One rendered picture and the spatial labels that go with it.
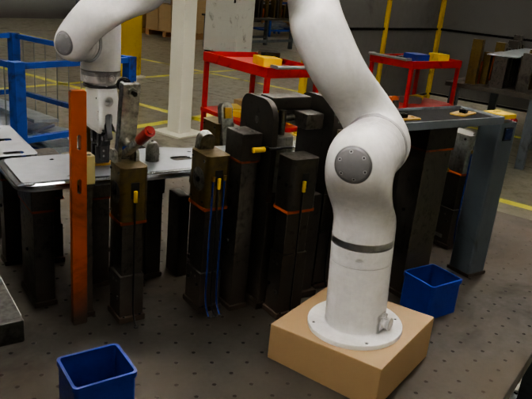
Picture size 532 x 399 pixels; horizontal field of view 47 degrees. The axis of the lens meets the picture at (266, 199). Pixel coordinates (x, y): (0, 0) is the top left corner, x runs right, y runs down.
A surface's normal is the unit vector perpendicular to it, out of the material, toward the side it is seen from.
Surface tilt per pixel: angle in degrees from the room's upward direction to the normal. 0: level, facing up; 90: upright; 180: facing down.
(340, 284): 92
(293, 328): 3
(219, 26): 90
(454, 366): 0
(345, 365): 90
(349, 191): 127
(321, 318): 3
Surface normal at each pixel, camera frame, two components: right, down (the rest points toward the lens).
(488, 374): 0.09, -0.94
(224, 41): -0.59, 0.22
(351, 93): 0.20, 0.85
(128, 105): 0.53, 0.46
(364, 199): -0.22, 0.82
